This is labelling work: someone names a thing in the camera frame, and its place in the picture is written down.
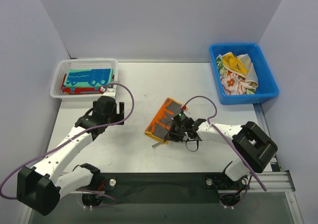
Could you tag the green teal towel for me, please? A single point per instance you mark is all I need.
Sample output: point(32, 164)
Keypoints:
point(88, 78)

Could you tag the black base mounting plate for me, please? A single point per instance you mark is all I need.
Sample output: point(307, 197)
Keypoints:
point(163, 188)

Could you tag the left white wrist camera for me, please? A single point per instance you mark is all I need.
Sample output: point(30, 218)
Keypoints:
point(108, 92)

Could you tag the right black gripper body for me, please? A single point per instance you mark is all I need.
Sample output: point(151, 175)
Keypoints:
point(172, 130)

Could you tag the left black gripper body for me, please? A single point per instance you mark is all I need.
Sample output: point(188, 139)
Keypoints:
point(120, 112)

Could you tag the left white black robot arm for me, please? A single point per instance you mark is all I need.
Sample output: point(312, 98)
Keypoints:
point(43, 185)

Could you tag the white perforated plastic basket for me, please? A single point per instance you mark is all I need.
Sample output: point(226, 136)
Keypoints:
point(81, 63)

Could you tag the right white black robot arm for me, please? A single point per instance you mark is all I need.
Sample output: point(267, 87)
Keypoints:
point(251, 144)

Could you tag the blue plastic bin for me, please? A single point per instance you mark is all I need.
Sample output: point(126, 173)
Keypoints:
point(267, 87)

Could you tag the white patterned towel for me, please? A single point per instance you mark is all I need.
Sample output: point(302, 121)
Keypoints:
point(234, 84)

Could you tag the grey orange-edged towel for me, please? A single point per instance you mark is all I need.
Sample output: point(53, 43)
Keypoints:
point(156, 128)

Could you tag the red blue tiger towel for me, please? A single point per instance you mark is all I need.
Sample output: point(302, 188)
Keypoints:
point(80, 90)

